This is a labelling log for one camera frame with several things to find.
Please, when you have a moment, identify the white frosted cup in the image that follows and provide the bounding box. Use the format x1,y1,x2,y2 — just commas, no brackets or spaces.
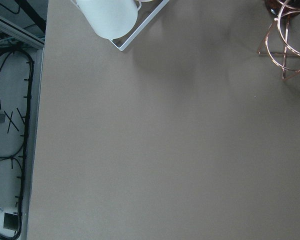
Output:
75,0,139,40

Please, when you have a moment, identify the pink frosted cup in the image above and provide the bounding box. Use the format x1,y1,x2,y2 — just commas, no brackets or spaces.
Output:
139,0,153,3

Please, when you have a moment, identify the tea bottle in rack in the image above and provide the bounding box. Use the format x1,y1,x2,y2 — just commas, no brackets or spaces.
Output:
263,0,300,17

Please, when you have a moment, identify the white wire cup rack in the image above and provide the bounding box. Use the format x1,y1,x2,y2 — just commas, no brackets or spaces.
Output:
72,0,168,51

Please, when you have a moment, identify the black floor cable bundle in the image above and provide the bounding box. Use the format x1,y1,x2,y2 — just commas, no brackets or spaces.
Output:
0,51,36,240

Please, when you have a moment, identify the copper wire bottle rack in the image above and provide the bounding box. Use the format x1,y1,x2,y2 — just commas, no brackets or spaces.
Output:
256,0,300,82

